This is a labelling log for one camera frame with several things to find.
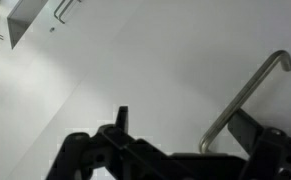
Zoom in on white cabinet door with handle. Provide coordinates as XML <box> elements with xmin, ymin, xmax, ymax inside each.
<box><xmin>7</xmin><ymin>0</ymin><xmax>291</xmax><ymax>180</ymax></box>

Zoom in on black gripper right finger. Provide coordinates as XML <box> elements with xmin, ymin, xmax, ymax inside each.
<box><xmin>228</xmin><ymin>109</ymin><xmax>291</xmax><ymax>180</ymax></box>

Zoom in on white far cabinet doors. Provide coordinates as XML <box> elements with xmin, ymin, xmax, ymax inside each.
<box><xmin>0</xmin><ymin>0</ymin><xmax>88</xmax><ymax>58</ymax></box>

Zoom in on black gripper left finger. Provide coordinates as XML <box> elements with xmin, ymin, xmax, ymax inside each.
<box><xmin>102</xmin><ymin>106</ymin><xmax>172</xmax><ymax>180</ymax></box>

